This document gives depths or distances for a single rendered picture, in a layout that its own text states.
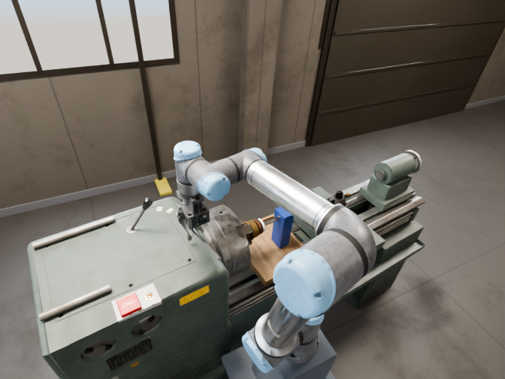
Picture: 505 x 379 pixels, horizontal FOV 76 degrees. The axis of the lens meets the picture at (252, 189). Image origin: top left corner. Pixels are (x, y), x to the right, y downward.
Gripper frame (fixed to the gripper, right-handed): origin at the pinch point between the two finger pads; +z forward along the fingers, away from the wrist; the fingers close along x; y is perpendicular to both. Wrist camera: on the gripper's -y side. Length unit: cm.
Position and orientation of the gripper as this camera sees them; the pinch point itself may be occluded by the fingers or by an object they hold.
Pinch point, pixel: (192, 230)
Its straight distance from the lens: 115.2
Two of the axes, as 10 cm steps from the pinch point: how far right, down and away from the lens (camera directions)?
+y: 5.4, 5.5, -6.4
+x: 8.4, -3.1, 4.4
